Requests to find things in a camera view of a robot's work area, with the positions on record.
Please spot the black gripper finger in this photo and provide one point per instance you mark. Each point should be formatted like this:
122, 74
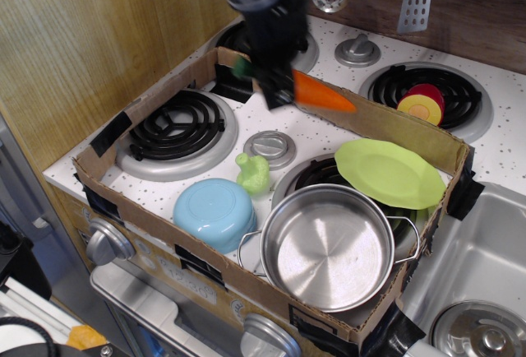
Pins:
277, 86

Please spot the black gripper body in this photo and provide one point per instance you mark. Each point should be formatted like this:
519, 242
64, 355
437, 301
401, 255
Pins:
274, 29

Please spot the orange toy carrot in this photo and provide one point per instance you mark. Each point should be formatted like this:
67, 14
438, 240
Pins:
308, 91

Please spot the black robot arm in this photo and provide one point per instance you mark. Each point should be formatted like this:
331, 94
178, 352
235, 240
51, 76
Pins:
275, 31

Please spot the lime green plate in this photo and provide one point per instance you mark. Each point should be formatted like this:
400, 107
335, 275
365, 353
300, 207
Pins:
390, 174

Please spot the back left stove burner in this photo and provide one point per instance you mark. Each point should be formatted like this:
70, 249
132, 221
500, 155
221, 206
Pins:
235, 37

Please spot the stove burner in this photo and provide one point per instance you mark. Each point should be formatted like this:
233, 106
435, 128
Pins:
323, 169
188, 135
235, 37
468, 108

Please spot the silver centre stove knob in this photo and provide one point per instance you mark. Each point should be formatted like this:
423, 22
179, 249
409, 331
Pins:
278, 148

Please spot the silver stove knob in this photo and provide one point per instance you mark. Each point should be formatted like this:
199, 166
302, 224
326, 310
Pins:
357, 52
278, 148

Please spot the silver back stove knob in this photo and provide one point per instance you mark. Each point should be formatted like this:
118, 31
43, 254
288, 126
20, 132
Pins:
357, 52

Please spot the green toy vegetable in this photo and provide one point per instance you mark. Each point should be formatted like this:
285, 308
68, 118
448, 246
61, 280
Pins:
254, 175

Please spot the front left stove burner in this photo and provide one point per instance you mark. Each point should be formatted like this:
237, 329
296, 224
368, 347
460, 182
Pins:
188, 135

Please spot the hanging metal spatula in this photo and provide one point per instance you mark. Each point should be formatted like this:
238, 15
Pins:
413, 16

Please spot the light blue bowl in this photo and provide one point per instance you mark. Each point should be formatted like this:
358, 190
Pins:
216, 211

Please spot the red yellow toy fruit half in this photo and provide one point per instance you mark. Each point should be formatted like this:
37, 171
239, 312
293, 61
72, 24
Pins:
424, 101

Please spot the stainless steel pot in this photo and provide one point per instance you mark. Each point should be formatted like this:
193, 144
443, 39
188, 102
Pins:
330, 247

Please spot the back right stove burner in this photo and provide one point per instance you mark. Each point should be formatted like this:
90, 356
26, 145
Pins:
468, 108

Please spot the front right stove burner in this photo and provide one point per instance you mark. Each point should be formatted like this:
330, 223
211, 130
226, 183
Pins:
323, 169

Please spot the left oven knob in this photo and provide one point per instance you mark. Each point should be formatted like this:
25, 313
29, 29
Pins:
107, 243

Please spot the oven knob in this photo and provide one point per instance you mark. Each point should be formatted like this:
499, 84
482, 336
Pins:
262, 337
107, 243

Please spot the right oven knob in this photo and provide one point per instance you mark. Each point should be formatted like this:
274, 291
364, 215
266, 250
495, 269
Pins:
262, 337

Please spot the metal sink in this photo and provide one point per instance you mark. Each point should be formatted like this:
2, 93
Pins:
481, 257

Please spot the silver pot lid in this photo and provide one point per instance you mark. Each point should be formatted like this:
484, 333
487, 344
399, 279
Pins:
477, 328

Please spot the orange object bottom left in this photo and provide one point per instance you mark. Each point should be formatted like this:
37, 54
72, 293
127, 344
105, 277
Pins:
84, 337

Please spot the oven door handle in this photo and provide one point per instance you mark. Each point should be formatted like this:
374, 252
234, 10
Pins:
159, 320

